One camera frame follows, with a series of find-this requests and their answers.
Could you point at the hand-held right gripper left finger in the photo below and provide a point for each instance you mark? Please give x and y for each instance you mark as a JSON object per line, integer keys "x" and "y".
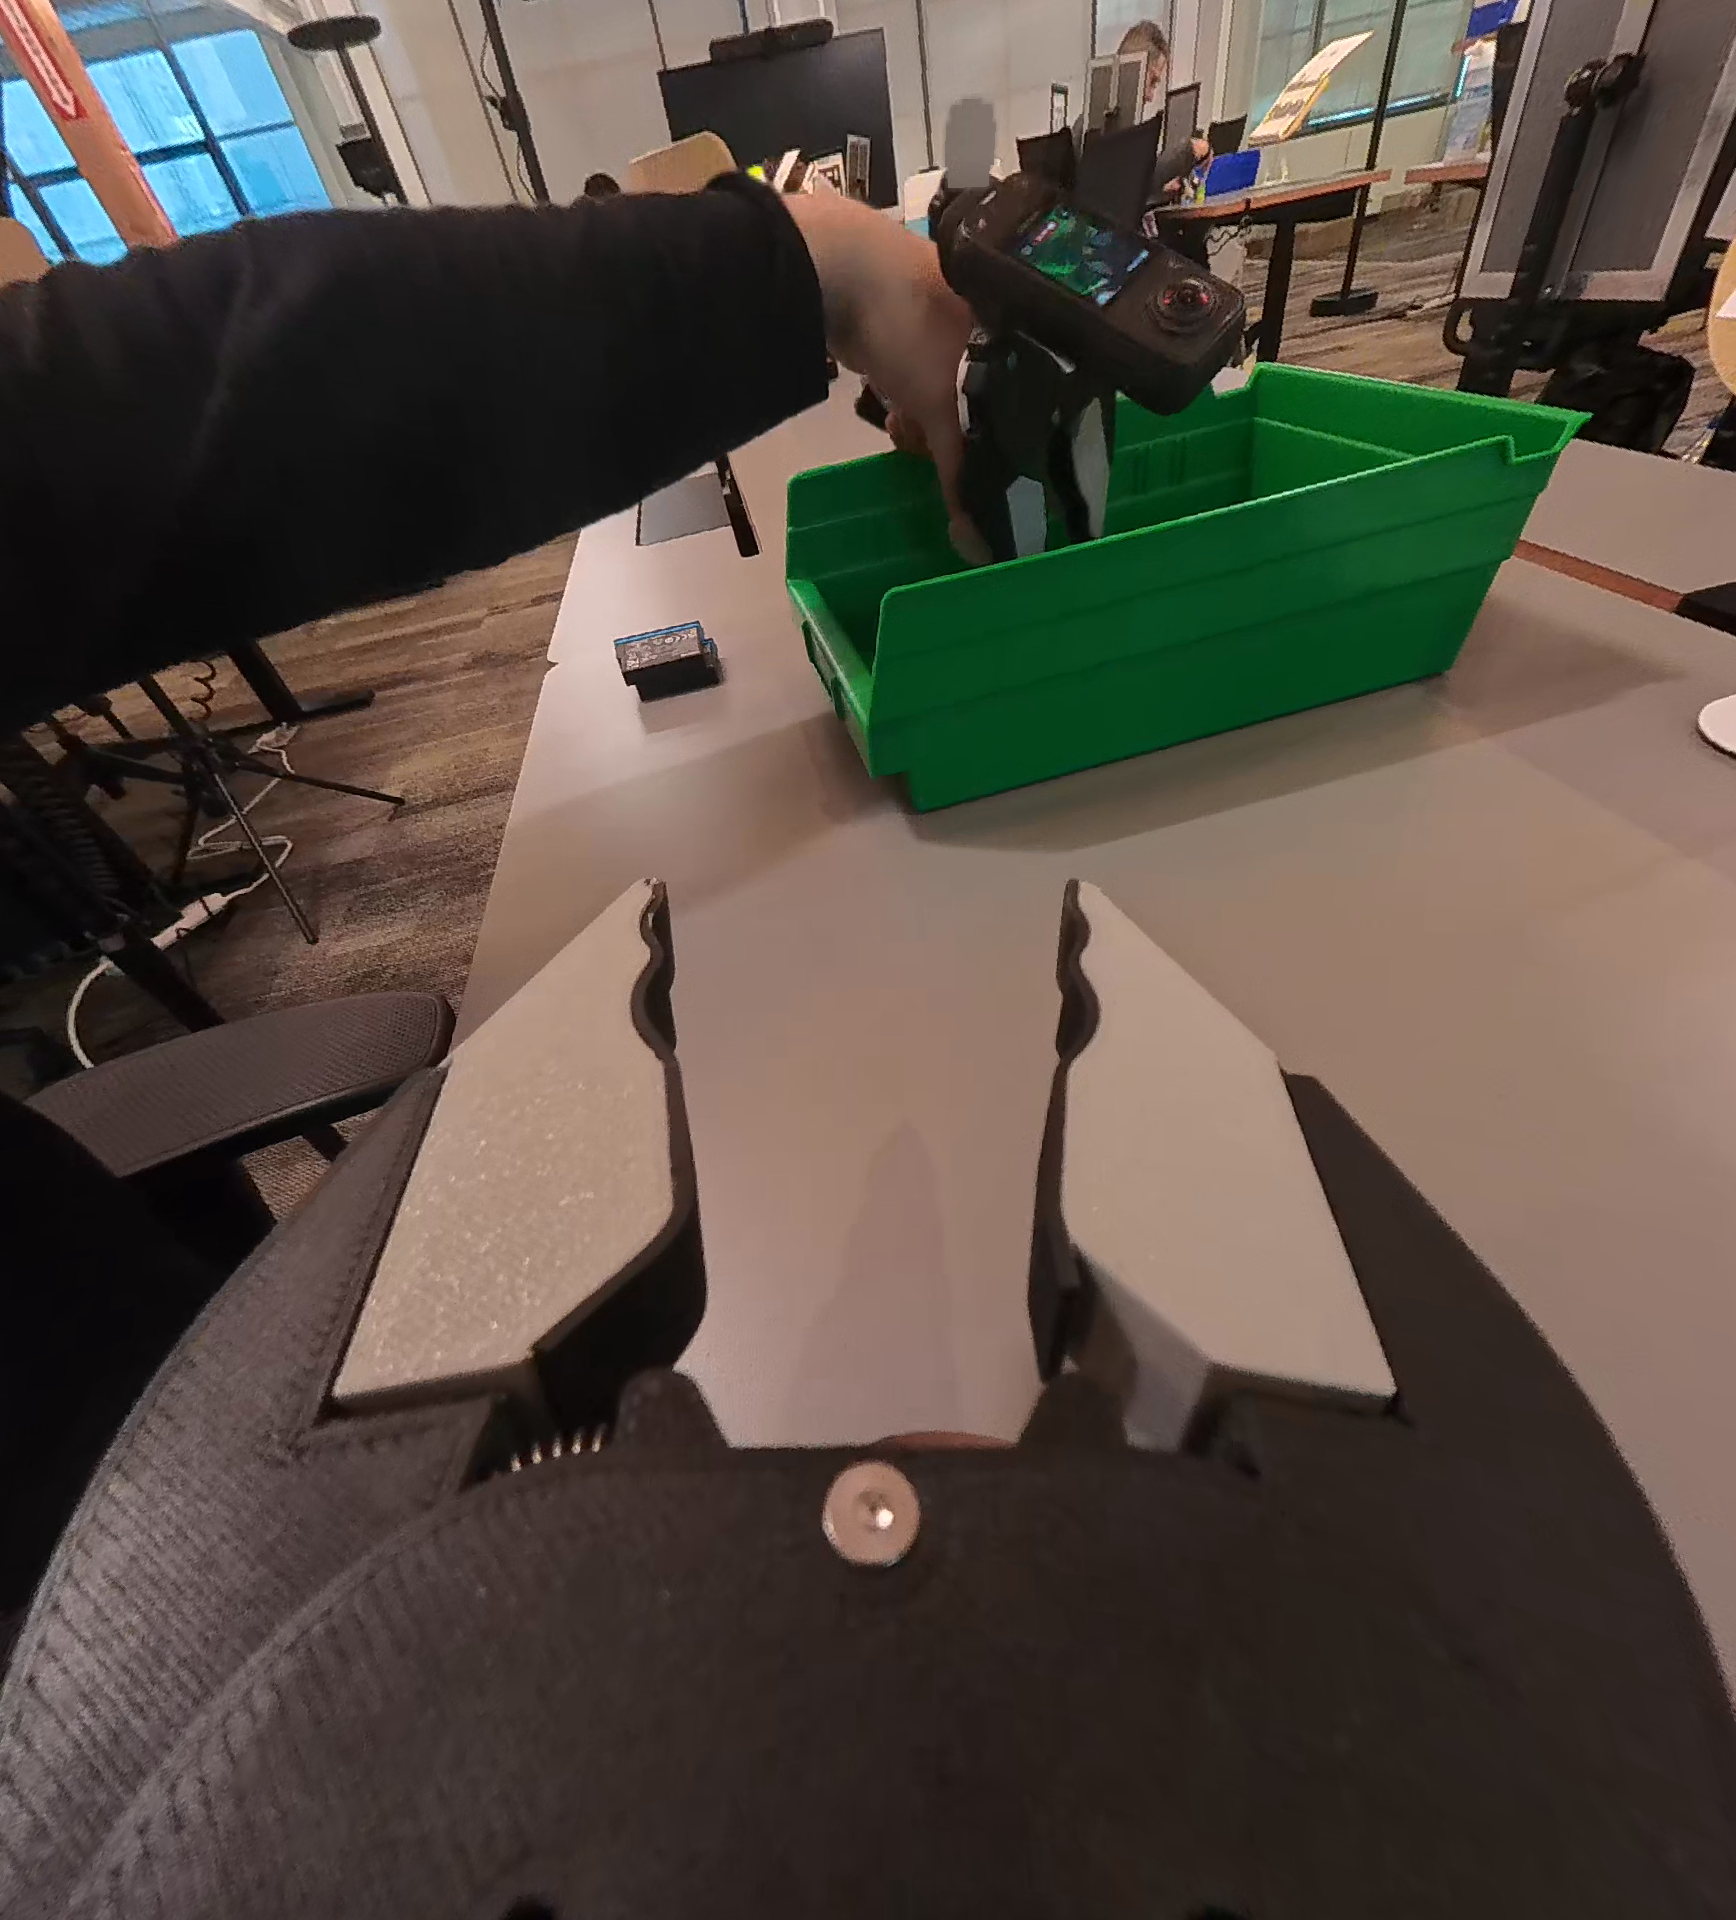
{"x": 509, "y": 1201}

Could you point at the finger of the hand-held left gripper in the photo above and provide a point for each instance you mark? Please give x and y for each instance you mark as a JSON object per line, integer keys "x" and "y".
{"x": 1033, "y": 523}
{"x": 1092, "y": 473}

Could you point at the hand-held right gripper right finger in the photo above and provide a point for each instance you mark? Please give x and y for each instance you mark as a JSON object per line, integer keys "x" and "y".
{"x": 1213, "y": 1201}

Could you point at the green plastic bin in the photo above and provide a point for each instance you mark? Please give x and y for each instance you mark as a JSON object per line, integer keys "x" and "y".
{"x": 1182, "y": 661}

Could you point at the person's left hand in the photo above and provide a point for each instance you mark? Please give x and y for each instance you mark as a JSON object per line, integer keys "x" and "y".
{"x": 883, "y": 315}

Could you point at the dark flat pad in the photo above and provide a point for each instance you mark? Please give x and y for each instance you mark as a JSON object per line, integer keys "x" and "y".
{"x": 681, "y": 511}

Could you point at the white power strip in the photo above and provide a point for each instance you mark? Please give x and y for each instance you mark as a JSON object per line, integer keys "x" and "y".
{"x": 193, "y": 918}

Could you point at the large black screen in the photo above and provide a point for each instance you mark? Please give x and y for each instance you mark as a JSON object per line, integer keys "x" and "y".
{"x": 779, "y": 112}

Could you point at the grey framed panel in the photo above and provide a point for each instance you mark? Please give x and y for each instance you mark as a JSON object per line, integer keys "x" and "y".
{"x": 1602, "y": 151}

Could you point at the tan wooden chair back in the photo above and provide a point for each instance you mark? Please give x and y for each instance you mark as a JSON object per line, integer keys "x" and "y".
{"x": 689, "y": 163}

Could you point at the black tripod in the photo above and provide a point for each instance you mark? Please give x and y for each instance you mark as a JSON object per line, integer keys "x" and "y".
{"x": 222, "y": 781}

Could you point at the large window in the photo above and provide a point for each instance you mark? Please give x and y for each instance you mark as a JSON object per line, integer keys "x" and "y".
{"x": 193, "y": 151}

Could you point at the black camera battery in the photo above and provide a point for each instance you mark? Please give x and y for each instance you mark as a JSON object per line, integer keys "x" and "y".
{"x": 667, "y": 661}

